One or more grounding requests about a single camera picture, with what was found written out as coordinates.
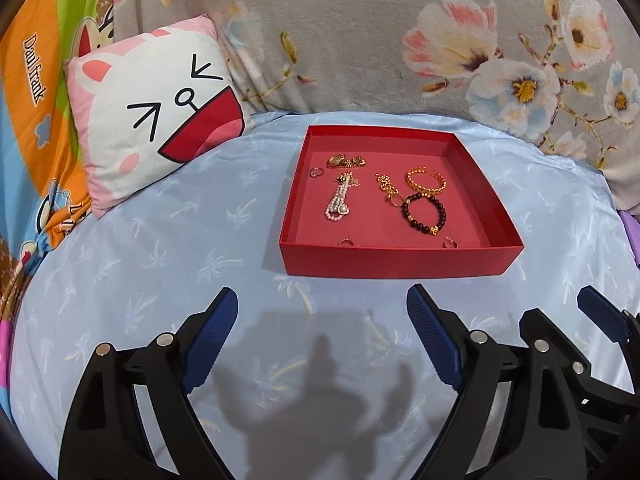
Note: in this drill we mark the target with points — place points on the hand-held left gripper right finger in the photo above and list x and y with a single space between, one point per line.
431 337

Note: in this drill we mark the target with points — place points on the purple cloth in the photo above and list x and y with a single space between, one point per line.
631 235

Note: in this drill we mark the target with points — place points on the light blue satin cover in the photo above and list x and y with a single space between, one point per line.
150 260

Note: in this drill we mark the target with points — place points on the colourful cartoon bed sheet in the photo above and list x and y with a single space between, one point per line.
30 110

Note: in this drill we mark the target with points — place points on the grey floral blanket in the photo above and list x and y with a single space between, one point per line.
350 35

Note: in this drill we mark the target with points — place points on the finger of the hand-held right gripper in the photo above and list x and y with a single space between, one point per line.
534 324
600 310

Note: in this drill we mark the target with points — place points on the red jewelry box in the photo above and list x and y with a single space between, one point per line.
360 260

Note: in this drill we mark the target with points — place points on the white cat face pillow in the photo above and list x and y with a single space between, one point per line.
150 85

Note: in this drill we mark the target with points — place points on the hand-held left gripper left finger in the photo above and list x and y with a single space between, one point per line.
210 340

